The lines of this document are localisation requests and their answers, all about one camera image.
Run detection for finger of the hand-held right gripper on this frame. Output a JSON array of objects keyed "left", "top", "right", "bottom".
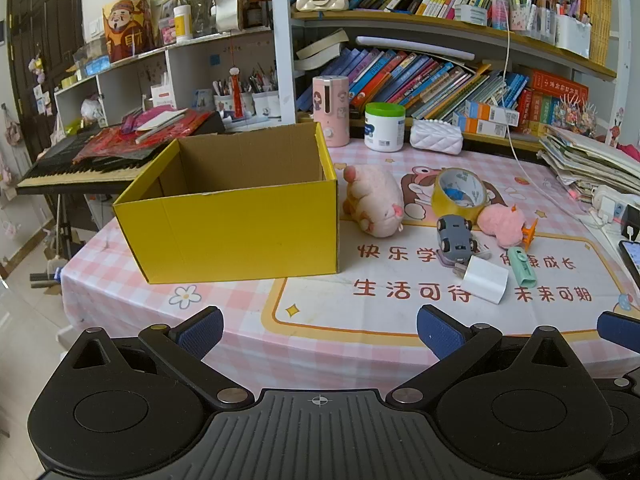
[{"left": 597, "top": 311, "right": 640, "bottom": 386}]

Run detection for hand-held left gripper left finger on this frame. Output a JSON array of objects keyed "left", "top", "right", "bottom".
[{"left": 62, "top": 306, "right": 256, "bottom": 411}]

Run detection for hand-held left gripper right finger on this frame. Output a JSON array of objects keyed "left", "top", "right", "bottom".
[{"left": 387, "top": 305, "right": 581, "bottom": 411}]

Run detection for yellow cardboard box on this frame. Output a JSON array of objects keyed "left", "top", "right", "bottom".
[{"left": 112, "top": 122, "right": 341, "bottom": 285}]

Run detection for pale pink pig plush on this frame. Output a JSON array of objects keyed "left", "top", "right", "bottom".
[{"left": 342, "top": 165, "right": 406, "bottom": 238}]

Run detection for black smartphone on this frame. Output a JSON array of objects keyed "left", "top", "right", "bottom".
[{"left": 618, "top": 240, "right": 640, "bottom": 291}]

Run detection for grey toy car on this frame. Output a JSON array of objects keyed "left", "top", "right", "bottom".
[{"left": 436, "top": 215, "right": 478, "bottom": 266}]

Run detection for mint green stapler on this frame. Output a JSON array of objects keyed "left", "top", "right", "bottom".
[{"left": 506, "top": 246, "right": 537, "bottom": 283}]

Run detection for black power adapter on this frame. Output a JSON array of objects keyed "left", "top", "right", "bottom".
[{"left": 620, "top": 205, "right": 640, "bottom": 241}]

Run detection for pink checked printed tablecloth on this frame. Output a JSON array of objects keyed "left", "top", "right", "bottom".
[{"left": 60, "top": 130, "right": 640, "bottom": 376}]

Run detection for small pink plush toy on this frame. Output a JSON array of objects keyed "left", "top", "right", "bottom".
[{"left": 476, "top": 203, "right": 526, "bottom": 249}]

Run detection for yellow tape roll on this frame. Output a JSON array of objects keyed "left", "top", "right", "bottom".
[{"left": 431, "top": 167, "right": 491, "bottom": 223}]

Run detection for white power strip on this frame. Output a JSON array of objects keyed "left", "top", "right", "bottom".
[{"left": 592, "top": 185, "right": 640, "bottom": 226}]

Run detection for black keyboard stand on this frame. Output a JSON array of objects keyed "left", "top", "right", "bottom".
[{"left": 30, "top": 190, "right": 118, "bottom": 288}]

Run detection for messy stack of papers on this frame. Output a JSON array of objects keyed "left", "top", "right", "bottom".
[{"left": 537, "top": 125, "right": 640, "bottom": 193}]

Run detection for white quilted purse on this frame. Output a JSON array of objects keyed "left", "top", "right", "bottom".
[{"left": 410, "top": 119, "right": 463, "bottom": 155}]

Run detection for black electronic keyboard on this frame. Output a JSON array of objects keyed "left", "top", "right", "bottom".
[{"left": 17, "top": 110, "right": 226, "bottom": 196}]

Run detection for pile of red packets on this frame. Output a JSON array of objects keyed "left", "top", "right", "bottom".
[{"left": 72, "top": 109, "right": 211, "bottom": 163}]

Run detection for white jar green lid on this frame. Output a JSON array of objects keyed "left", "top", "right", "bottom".
[{"left": 364, "top": 102, "right": 406, "bottom": 152}]

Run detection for orange blue white carton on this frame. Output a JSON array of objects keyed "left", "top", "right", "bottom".
[
  {"left": 452, "top": 112, "right": 508, "bottom": 138},
  {"left": 465, "top": 100, "right": 521, "bottom": 126}
]

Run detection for colourful hair clip bunch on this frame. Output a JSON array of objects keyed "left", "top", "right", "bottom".
[{"left": 547, "top": 97, "right": 598, "bottom": 138}]

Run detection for red tassel ornament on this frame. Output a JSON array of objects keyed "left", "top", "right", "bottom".
[{"left": 227, "top": 35, "right": 246, "bottom": 117}]

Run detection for white plastic bag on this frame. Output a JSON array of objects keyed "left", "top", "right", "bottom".
[{"left": 80, "top": 97, "right": 108, "bottom": 126}]

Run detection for red boxed book set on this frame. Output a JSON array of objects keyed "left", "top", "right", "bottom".
[{"left": 515, "top": 70, "right": 590, "bottom": 136}]

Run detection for pink cartoon humidifier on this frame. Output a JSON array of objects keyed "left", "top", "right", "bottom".
[{"left": 312, "top": 76, "right": 350, "bottom": 147}]

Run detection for row of leaning colourful books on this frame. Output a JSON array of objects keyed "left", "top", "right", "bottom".
[{"left": 295, "top": 47, "right": 531, "bottom": 121}]

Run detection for white cubby cabinet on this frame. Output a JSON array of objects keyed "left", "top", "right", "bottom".
[{"left": 52, "top": 27, "right": 281, "bottom": 128}]

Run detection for long white lamp bar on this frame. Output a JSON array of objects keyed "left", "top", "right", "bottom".
[{"left": 356, "top": 36, "right": 476, "bottom": 61}]

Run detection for white pen holder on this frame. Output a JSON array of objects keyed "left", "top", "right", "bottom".
[{"left": 555, "top": 12, "right": 593, "bottom": 58}]

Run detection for row of yellow books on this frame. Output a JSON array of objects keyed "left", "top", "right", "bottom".
[{"left": 582, "top": 0, "right": 613, "bottom": 63}]

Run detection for white bottle yellow label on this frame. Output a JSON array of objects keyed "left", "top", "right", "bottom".
[{"left": 173, "top": 5, "right": 194, "bottom": 42}]

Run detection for thick beige book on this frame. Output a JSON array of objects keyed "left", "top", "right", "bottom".
[{"left": 294, "top": 29, "right": 351, "bottom": 72}]

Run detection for fortune god paper box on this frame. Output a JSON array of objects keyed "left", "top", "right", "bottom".
[{"left": 102, "top": 0, "right": 153, "bottom": 63}]

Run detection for pastel pen organizer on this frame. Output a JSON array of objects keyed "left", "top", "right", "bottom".
[{"left": 510, "top": 0, "right": 557, "bottom": 43}]

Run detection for white plastic ornament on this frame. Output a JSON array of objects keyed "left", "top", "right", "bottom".
[{"left": 214, "top": 0, "right": 245, "bottom": 33}]

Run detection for dark wooden door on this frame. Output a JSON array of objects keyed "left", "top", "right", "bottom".
[{"left": 5, "top": 0, "right": 83, "bottom": 161}]

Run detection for white wall charger cube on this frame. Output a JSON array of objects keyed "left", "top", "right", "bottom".
[{"left": 452, "top": 255, "right": 510, "bottom": 305}]

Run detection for wooden bookshelf white frame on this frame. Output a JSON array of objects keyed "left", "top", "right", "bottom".
[{"left": 272, "top": 0, "right": 640, "bottom": 153}]

